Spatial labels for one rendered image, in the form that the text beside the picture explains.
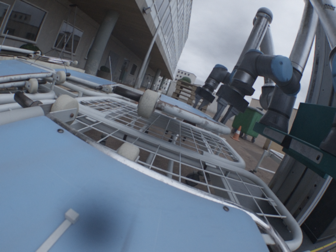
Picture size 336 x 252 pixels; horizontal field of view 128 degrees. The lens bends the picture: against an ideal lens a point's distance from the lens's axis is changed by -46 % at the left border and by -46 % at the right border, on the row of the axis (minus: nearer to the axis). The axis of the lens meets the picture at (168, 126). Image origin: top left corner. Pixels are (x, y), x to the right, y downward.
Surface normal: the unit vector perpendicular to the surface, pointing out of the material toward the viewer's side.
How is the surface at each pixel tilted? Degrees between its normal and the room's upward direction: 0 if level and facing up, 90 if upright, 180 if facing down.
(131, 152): 28
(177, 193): 5
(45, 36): 90
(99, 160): 5
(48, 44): 90
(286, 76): 93
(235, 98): 90
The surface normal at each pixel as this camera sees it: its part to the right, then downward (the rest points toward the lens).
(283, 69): 0.23, 0.36
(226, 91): 0.04, 0.23
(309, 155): -0.94, -0.35
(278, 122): -0.36, -0.30
